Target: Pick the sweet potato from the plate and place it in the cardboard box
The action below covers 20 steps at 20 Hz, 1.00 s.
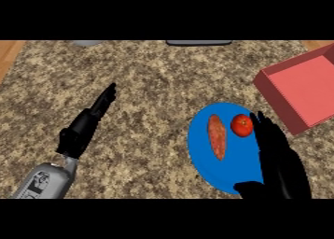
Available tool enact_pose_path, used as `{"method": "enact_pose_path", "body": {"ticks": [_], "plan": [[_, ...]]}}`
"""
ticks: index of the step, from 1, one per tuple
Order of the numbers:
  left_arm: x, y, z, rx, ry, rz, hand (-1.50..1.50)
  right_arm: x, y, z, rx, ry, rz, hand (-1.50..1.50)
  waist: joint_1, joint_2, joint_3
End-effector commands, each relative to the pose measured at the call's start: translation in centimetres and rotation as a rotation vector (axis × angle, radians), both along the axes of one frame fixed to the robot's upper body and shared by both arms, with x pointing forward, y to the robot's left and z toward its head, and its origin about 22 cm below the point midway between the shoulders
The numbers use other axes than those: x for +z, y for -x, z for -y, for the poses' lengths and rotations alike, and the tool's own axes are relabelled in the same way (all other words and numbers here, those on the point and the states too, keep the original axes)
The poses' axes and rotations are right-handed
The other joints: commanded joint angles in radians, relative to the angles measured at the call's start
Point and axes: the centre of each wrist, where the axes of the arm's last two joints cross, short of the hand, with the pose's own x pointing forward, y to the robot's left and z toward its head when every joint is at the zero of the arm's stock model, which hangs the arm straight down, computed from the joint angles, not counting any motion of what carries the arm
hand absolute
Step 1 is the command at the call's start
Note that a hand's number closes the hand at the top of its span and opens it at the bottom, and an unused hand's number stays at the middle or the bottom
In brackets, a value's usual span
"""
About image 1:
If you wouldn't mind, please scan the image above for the blue plate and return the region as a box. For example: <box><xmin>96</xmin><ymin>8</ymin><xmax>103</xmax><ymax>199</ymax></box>
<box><xmin>186</xmin><ymin>102</ymin><xmax>265</xmax><ymax>195</ymax></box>

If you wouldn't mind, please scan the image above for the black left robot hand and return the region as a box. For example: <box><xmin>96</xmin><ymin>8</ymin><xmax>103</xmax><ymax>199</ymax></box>
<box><xmin>53</xmin><ymin>82</ymin><xmax>118</xmax><ymax>160</ymax></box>

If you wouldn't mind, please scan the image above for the dark grey flat appliance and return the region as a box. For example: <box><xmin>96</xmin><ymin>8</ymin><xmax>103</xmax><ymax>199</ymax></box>
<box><xmin>163</xmin><ymin>39</ymin><xmax>234</xmax><ymax>48</ymax></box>

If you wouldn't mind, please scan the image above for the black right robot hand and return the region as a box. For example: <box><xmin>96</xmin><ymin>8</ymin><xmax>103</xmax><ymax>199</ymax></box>
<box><xmin>231</xmin><ymin>110</ymin><xmax>312</xmax><ymax>200</ymax></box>

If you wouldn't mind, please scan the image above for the orange sweet potato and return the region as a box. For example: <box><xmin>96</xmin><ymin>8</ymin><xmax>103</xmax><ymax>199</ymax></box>
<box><xmin>206</xmin><ymin>114</ymin><xmax>228</xmax><ymax>162</ymax></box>

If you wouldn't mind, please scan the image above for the red tomato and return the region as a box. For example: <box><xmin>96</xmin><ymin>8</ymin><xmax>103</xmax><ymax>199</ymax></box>
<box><xmin>230</xmin><ymin>113</ymin><xmax>255</xmax><ymax>138</ymax></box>

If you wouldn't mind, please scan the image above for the pale grey round object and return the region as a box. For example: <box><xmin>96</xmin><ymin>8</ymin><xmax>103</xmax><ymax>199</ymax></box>
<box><xmin>72</xmin><ymin>39</ymin><xmax>103</xmax><ymax>48</ymax></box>

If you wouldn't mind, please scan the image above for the red cardboard box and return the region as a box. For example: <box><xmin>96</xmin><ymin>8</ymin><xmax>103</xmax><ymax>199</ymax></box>
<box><xmin>252</xmin><ymin>41</ymin><xmax>334</xmax><ymax>136</ymax></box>

